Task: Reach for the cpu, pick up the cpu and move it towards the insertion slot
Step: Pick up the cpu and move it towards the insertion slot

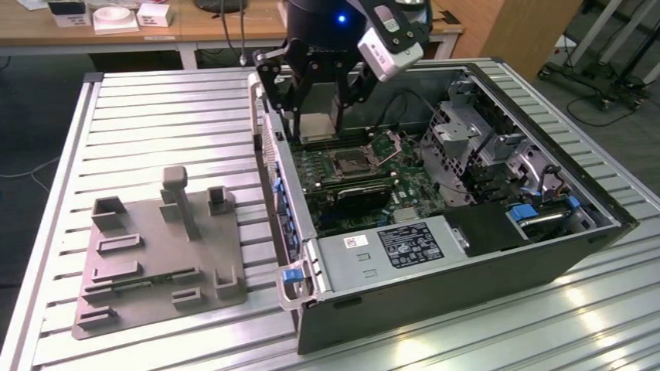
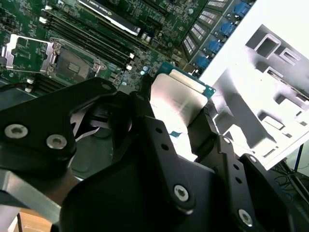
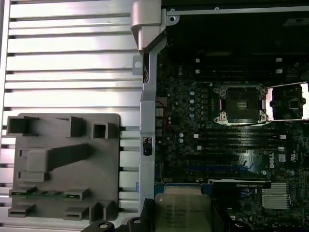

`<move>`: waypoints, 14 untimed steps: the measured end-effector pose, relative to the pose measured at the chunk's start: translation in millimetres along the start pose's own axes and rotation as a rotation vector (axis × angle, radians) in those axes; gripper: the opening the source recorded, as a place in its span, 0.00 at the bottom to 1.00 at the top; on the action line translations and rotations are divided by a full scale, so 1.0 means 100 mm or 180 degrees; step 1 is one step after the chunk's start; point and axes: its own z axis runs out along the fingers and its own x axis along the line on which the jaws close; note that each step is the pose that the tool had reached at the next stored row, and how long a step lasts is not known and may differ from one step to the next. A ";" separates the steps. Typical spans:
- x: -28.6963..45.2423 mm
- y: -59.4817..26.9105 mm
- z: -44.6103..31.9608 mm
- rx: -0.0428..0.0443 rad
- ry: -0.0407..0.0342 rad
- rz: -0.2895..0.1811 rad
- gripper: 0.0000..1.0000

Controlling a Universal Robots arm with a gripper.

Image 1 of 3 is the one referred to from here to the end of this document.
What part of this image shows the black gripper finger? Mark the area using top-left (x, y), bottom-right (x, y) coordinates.
top-left (330, 61), bottom-right (385, 135)
top-left (253, 38), bottom-right (319, 139)

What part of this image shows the silver CPU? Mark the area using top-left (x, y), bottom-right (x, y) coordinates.
top-left (299, 111), bottom-right (338, 143)

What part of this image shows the CPU socket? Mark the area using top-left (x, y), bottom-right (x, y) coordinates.
top-left (330, 148), bottom-right (383, 179)

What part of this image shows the blue expansion slot retainer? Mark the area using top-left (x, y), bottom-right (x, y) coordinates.
top-left (271, 162), bottom-right (302, 252)

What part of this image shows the open socket cover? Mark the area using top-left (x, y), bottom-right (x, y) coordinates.
top-left (369, 129), bottom-right (409, 167)

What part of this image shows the wooden desk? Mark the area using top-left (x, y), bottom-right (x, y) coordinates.
top-left (0, 0), bottom-right (466, 70)

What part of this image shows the black monitor stand base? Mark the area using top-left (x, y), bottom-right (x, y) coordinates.
top-left (194, 0), bottom-right (249, 12)

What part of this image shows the silver metal drive cage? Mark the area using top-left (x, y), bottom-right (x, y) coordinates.
top-left (422, 69), bottom-right (569, 209)

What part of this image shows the flat brown cardboard sheet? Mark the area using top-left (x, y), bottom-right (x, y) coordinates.
top-left (431, 0), bottom-right (466, 28)

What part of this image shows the green motherboard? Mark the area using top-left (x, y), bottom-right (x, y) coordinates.
top-left (286, 127), bottom-right (450, 239)

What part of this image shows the black graphics card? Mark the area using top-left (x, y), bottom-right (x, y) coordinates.
top-left (322, 179), bottom-right (397, 227)

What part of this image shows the wooden cabinet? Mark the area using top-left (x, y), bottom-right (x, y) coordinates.
top-left (449, 0), bottom-right (590, 82)

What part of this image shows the small silver heatsink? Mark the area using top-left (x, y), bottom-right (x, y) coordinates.
top-left (394, 208), bottom-right (430, 223)

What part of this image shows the white tape roll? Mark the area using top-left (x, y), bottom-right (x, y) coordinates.
top-left (93, 6), bottom-right (141, 36)

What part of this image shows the black wheeled cart base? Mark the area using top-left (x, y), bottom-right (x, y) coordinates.
top-left (539, 57), bottom-right (654, 113)

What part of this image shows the white box with black top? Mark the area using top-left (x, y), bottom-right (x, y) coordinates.
top-left (49, 0), bottom-right (90, 28)

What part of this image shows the black plastic shroud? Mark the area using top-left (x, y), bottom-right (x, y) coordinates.
top-left (443, 203), bottom-right (533, 258)

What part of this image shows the hard disk in blue carrier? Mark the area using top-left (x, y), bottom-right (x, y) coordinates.
top-left (509, 196), bottom-right (585, 240)

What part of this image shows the grey power supply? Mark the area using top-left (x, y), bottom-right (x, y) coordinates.
top-left (314, 216), bottom-right (471, 293)

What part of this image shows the grey parts rack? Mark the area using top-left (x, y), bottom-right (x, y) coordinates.
top-left (71, 165), bottom-right (249, 341)

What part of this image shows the green RAM stick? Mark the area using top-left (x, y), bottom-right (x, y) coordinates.
top-left (109, 272), bottom-right (181, 291)

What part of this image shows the black open PC case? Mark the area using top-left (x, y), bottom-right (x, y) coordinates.
top-left (247, 61), bottom-right (641, 356)

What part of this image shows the loose cable with silver plug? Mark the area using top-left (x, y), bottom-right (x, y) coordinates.
top-left (238, 0), bottom-right (250, 67)

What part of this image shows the black looped wire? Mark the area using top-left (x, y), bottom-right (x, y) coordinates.
top-left (374, 90), bottom-right (439, 131)

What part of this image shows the black floor cable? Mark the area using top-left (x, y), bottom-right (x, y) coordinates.
top-left (567, 94), bottom-right (635, 127)

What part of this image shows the coloured wire bundle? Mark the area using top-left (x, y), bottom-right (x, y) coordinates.
top-left (531, 164), bottom-right (569, 202)

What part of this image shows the white metal frame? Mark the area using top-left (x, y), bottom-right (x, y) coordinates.
top-left (562, 0), bottom-right (660, 84)

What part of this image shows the white floor cable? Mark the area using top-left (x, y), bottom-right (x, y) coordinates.
top-left (0, 154), bottom-right (58, 179)

